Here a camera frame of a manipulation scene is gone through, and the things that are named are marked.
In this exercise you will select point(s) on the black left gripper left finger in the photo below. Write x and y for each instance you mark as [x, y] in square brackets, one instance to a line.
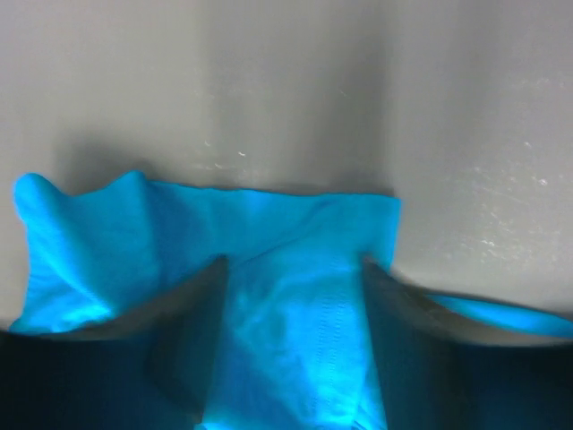
[187, 321]

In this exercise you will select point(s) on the blue t shirt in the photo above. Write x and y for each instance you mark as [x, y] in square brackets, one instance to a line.
[295, 348]

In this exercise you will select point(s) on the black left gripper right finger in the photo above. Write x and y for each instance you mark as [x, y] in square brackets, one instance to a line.
[456, 361]

